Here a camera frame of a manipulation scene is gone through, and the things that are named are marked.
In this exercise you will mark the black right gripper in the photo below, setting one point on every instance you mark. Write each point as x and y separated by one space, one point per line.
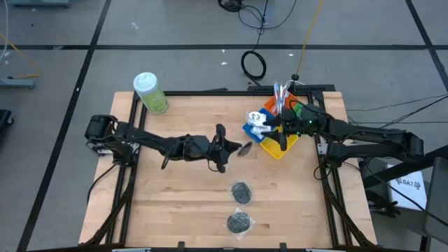
304 122

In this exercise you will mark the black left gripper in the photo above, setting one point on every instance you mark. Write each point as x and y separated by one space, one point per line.
199 148

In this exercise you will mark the clear bag of white cotton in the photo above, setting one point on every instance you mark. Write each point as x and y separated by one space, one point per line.
260 131
255 117

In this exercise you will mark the clear bag of toothbrushes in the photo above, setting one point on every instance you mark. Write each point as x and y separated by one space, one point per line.
280 98

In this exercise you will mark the clear bag of black pads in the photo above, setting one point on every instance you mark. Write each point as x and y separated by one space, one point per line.
238 222
241 192

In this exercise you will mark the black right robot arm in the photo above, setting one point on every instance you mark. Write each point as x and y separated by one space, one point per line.
367 134

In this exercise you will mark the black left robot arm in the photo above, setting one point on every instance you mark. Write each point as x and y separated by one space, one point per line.
154 141

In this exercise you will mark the yellow plastic basket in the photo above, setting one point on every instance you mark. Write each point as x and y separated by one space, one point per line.
273 148

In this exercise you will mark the blue plastic basket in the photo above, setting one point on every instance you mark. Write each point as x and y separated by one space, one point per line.
249 131

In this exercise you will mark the orange plastic basket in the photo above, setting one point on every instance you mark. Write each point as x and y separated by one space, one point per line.
271 105

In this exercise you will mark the green plastic basket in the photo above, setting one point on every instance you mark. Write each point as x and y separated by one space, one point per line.
297 106

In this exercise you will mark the green label wipes canister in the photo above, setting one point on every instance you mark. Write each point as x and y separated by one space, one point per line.
150 94

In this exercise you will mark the white cardboard box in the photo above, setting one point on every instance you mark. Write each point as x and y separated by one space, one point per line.
407 189

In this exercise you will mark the grey metal base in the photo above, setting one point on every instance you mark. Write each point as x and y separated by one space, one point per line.
17 84

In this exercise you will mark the black aluminium table frame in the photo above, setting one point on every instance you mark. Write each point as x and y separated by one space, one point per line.
245 93

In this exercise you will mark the black camera gantry beam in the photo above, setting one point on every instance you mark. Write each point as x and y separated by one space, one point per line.
402 171

